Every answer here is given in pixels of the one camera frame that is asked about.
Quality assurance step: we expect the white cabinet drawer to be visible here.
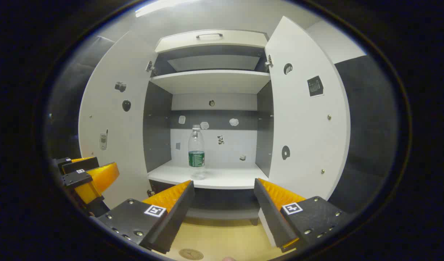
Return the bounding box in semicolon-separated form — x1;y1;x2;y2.
155;30;269;54

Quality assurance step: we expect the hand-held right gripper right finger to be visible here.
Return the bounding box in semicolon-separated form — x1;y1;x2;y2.
254;178;349;253

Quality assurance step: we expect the white cabinet door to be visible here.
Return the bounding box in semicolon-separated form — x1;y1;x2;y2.
78;31;161;210
258;16;351;248

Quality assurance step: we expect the round brown coaster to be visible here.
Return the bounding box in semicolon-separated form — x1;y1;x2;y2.
178;248;204;261

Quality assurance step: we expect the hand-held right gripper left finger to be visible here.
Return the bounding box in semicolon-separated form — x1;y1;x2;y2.
95;180;195;254

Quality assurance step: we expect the clear plastic bottle green label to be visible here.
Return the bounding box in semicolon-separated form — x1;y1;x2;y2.
188;125;206;181

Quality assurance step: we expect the black backdrop cloth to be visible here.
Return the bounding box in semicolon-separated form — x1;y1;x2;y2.
46;36;402;216

